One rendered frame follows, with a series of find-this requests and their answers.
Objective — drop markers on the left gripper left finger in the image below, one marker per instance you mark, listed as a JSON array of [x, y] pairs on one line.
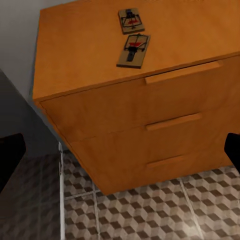
[[12, 150]]

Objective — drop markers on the cabinet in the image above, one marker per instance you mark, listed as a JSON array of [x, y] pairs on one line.
[[131, 127]]

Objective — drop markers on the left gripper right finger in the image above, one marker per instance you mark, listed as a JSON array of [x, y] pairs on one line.
[[232, 149]]

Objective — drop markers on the door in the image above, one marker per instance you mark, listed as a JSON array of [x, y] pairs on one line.
[[30, 201]]

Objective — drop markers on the mousetrap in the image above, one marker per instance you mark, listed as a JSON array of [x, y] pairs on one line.
[[131, 21], [134, 51]]

